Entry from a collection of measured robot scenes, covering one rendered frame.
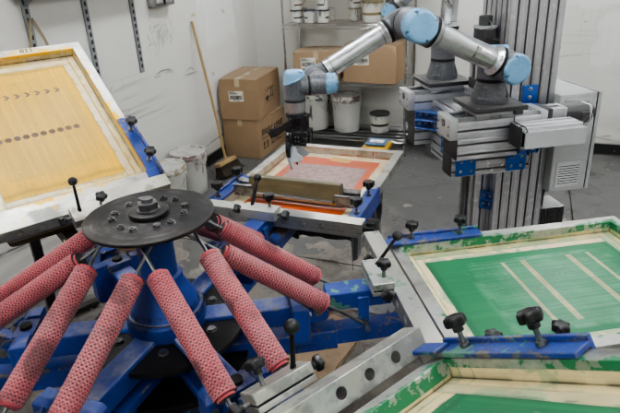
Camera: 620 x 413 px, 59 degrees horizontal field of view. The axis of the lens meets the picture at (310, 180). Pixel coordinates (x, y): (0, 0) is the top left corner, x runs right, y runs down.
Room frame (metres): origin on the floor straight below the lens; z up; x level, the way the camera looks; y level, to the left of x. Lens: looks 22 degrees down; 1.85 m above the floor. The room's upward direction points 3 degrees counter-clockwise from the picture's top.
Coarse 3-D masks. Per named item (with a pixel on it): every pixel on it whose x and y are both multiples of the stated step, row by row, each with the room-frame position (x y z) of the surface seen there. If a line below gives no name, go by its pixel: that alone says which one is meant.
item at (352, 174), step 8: (352, 160) 2.38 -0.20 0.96; (336, 168) 2.30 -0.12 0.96; (344, 168) 2.29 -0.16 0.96; (352, 168) 2.29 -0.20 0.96; (360, 168) 2.28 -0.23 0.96; (368, 168) 2.28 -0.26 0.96; (328, 176) 2.20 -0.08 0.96; (336, 176) 2.20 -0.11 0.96; (344, 176) 2.19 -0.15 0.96; (352, 176) 2.19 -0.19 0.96; (360, 176) 2.18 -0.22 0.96; (368, 176) 2.18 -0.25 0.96; (344, 184) 2.10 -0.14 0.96; (352, 184) 2.10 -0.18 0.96; (360, 184) 2.09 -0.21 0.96; (296, 208) 1.89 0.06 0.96; (304, 208) 1.89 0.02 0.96; (312, 208) 1.88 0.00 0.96; (320, 208) 1.88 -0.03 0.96; (328, 208) 1.87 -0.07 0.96; (336, 208) 1.87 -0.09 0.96; (344, 208) 1.87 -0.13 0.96
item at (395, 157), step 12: (312, 144) 2.55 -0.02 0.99; (276, 156) 2.40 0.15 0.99; (360, 156) 2.42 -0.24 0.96; (372, 156) 2.40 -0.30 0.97; (384, 156) 2.38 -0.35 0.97; (396, 156) 2.32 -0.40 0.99; (264, 168) 2.26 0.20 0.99; (384, 168) 2.18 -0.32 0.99; (396, 168) 2.24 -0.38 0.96; (384, 180) 2.05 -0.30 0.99
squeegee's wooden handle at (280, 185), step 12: (252, 180) 1.99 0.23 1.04; (264, 180) 1.97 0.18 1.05; (276, 180) 1.95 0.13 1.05; (288, 180) 1.93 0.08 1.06; (300, 180) 1.92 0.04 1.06; (312, 180) 1.91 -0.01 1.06; (264, 192) 1.97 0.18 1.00; (276, 192) 1.95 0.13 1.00; (288, 192) 1.93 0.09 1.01; (300, 192) 1.91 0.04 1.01; (312, 192) 1.89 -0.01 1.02; (324, 192) 1.87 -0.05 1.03; (336, 192) 1.86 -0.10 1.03
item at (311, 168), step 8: (304, 160) 2.41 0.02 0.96; (312, 160) 2.41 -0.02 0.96; (320, 160) 2.40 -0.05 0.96; (328, 160) 2.40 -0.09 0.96; (288, 168) 2.33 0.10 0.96; (296, 168) 2.32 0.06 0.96; (304, 168) 2.32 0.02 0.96; (312, 168) 2.31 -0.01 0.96; (320, 168) 2.31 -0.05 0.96; (328, 168) 2.30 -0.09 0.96; (280, 176) 2.23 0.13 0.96; (288, 176) 2.22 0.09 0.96; (296, 176) 2.22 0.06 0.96; (304, 176) 2.21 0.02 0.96; (312, 176) 2.21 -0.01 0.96; (320, 176) 2.21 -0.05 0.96; (248, 200) 1.99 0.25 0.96; (256, 200) 1.98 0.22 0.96; (264, 200) 1.98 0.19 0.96; (272, 200) 1.98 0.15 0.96; (288, 208) 1.89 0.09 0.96
